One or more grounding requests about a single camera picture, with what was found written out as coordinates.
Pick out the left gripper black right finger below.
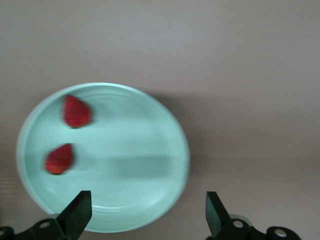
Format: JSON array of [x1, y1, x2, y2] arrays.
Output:
[[205, 191, 266, 240]]

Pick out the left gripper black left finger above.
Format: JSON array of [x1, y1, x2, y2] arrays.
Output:
[[27, 190, 93, 240]]

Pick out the red strawberry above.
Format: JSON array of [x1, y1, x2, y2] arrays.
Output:
[[61, 94, 94, 130], [44, 143, 75, 176]]

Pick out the pale green round plate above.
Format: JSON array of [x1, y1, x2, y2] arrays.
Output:
[[15, 82, 191, 233]]

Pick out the brown table cover sheet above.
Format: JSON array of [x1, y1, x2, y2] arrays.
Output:
[[0, 0, 320, 240]]

